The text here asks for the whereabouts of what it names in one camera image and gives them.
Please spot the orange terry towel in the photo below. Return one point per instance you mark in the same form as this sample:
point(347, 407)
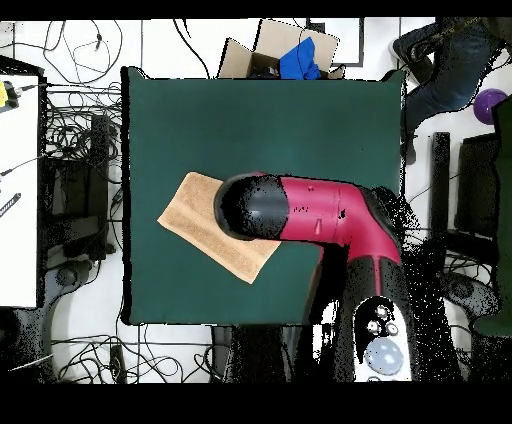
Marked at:
point(192, 208)

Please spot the dark green table cloth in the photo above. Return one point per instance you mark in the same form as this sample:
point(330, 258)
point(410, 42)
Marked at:
point(260, 120)

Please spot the blue cloth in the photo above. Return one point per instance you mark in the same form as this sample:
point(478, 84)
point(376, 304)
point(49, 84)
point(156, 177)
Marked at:
point(298, 62)

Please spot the black equipment stand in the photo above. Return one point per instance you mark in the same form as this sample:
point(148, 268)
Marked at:
point(98, 180)

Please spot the brown cardboard box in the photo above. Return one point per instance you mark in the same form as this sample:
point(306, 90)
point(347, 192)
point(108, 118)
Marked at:
point(276, 40)

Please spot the black power strip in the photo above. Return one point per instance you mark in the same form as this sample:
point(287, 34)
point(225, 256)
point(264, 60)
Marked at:
point(118, 364)

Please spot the white table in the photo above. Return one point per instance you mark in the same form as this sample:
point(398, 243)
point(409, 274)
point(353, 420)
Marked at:
point(18, 200)

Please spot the black bar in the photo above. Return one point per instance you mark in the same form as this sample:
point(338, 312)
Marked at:
point(10, 204)

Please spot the dark green draped cloth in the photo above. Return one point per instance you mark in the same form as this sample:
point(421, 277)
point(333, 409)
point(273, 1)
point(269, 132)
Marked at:
point(504, 200)

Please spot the person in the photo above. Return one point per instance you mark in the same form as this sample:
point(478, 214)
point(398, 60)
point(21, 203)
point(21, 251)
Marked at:
point(460, 64)

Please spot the purple ball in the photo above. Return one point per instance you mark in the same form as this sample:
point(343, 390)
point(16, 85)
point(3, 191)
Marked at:
point(486, 106)

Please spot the yellow black tool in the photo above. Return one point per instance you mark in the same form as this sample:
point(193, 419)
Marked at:
point(6, 96)

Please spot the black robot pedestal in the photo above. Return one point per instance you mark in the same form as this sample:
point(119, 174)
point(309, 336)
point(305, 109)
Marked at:
point(256, 352)

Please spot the black upright post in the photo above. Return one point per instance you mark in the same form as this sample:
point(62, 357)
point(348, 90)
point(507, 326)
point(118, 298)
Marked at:
point(439, 180)

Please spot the black floor frame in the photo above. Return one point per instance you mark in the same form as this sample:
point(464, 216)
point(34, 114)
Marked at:
point(362, 44)

